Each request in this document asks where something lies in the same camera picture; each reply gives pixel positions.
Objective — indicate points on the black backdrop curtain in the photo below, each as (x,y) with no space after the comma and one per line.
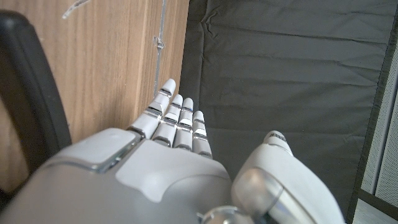
(280,77)

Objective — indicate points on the black curved bar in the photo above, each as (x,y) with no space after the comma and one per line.
(46,93)

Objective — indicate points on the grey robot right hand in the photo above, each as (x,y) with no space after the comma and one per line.
(140,180)

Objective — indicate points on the grey tape outline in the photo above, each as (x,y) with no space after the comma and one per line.
(159,46)

